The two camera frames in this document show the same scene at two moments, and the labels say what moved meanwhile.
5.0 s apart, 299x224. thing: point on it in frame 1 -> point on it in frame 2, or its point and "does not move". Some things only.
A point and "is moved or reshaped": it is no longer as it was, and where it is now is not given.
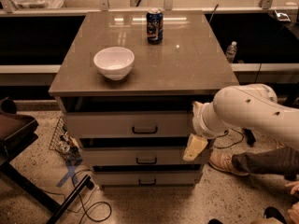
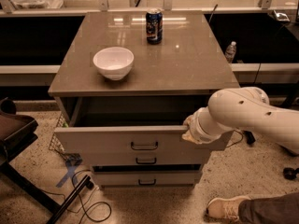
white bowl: [114, 63] does not move
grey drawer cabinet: [127, 84] does not move
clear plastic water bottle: [231, 51] does not move
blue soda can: [154, 26] does not move
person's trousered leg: [283, 161] -> [281, 209]
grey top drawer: [129, 124] is moved or reshaped
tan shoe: [224, 161] -> [225, 209]
